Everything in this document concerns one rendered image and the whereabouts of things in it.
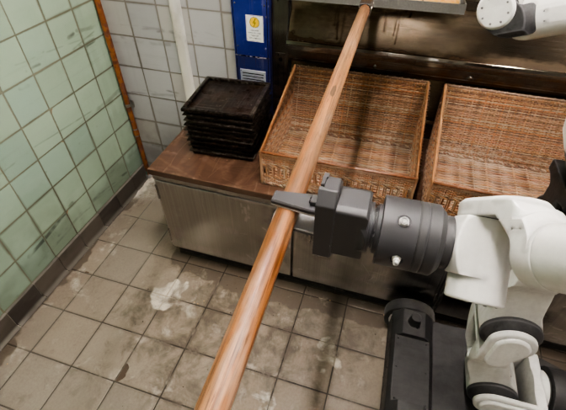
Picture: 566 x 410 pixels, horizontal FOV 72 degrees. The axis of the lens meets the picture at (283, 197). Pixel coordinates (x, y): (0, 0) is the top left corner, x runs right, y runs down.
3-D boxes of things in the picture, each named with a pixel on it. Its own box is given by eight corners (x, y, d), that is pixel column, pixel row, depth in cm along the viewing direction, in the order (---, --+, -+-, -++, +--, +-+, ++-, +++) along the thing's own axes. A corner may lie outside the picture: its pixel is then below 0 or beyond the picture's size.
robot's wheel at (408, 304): (445, 316, 158) (408, 291, 155) (445, 327, 155) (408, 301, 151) (409, 330, 172) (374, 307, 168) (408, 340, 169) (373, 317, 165)
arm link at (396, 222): (311, 208, 43) (424, 230, 41) (328, 157, 50) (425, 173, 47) (307, 276, 52) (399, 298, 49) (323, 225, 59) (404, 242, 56)
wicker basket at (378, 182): (291, 119, 183) (292, 61, 165) (415, 138, 172) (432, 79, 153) (258, 184, 149) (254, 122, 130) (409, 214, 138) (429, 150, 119)
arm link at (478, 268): (407, 288, 44) (517, 313, 41) (424, 194, 45) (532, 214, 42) (397, 281, 55) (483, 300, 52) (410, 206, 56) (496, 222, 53)
